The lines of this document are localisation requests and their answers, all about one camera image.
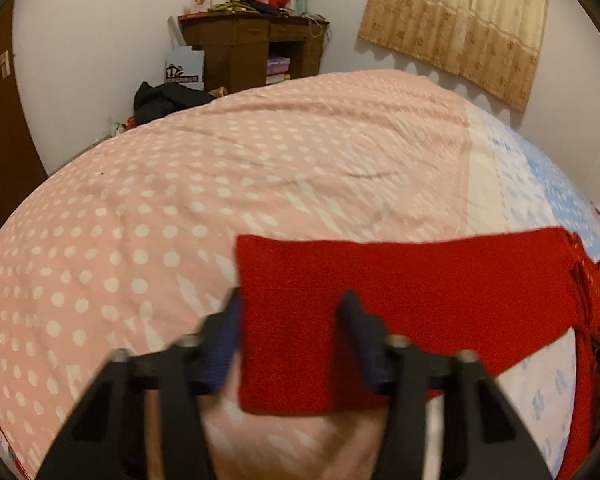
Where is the dark wooden desk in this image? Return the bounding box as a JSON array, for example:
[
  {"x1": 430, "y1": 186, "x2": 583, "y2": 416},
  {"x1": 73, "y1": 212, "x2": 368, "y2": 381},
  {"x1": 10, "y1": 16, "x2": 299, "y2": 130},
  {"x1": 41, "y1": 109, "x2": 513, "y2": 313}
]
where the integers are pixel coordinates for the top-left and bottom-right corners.
[{"x1": 178, "y1": 11, "x2": 329, "y2": 95}]

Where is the black bag on floor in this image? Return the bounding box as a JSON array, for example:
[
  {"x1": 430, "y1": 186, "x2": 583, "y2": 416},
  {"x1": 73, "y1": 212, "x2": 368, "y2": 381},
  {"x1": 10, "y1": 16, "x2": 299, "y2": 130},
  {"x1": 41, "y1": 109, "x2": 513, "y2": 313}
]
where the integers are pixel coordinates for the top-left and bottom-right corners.
[{"x1": 132, "y1": 81, "x2": 216, "y2": 126}]

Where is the beige floral curtain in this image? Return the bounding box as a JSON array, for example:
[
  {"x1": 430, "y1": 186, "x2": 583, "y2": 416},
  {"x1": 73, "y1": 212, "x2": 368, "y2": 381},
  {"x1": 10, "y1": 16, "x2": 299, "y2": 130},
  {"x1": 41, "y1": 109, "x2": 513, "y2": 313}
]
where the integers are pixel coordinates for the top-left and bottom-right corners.
[{"x1": 357, "y1": 0, "x2": 551, "y2": 113}]

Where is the red knit garment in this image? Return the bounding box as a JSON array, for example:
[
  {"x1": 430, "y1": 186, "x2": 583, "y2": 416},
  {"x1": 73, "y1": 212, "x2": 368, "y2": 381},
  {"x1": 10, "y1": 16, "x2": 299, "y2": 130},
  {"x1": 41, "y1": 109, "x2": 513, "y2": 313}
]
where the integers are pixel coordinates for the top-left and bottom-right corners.
[{"x1": 235, "y1": 226, "x2": 600, "y2": 480}]

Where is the pink polka-dot blanket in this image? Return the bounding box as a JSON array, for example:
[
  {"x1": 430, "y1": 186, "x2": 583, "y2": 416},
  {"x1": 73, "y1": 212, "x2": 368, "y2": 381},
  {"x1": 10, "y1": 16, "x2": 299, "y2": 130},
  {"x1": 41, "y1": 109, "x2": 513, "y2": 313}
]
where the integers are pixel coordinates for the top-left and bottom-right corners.
[{"x1": 0, "y1": 69, "x2": 472, "y2": 480}]

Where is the white paper bag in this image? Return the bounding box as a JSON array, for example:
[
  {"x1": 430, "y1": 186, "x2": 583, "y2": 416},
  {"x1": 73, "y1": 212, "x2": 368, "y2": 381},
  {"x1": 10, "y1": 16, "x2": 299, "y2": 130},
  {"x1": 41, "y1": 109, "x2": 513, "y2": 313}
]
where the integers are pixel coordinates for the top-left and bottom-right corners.
[{"x1": 164, "y1": 16, "x2": 206, "y2": 92}]

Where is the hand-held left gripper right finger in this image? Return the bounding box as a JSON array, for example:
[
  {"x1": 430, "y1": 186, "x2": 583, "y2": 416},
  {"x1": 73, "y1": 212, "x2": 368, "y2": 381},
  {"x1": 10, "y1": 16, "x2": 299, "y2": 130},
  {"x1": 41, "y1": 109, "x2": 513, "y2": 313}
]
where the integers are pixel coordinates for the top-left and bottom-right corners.
[{"x1": 336, "y1": 289, "x2": 551, "y2": 480}]

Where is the brown wooden door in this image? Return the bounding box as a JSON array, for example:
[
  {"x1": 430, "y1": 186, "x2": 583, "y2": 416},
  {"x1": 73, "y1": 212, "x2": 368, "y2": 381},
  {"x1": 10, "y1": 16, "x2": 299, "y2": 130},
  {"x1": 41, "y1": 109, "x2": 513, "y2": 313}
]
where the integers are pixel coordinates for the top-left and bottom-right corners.
[{"x1": 0, "y1": 0, "x2": 49, "y2": 256}]

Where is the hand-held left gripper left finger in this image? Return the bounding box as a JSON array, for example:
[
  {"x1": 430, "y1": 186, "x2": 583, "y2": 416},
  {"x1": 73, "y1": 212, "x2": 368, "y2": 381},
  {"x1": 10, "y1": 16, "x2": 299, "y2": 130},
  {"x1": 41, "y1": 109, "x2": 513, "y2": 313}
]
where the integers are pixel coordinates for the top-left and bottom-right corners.
[{"x1": 37, "y1": 289, "x2": 244, "y2": 480}]

